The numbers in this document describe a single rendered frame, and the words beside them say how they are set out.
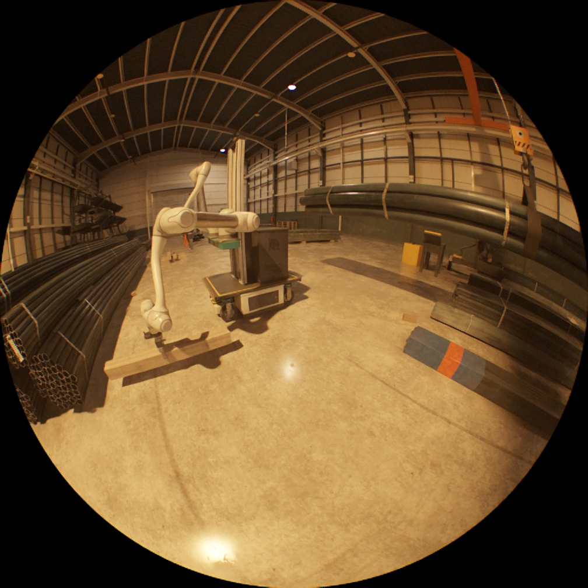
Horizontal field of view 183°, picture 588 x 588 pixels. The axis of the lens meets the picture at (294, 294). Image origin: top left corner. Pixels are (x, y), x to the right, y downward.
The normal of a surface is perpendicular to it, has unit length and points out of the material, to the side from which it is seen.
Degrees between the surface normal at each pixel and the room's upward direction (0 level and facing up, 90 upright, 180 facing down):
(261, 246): 90
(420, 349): 90
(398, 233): 90
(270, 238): 90
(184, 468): 0
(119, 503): 0
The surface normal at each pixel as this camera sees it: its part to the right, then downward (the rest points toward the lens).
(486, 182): -0.80, 0.23
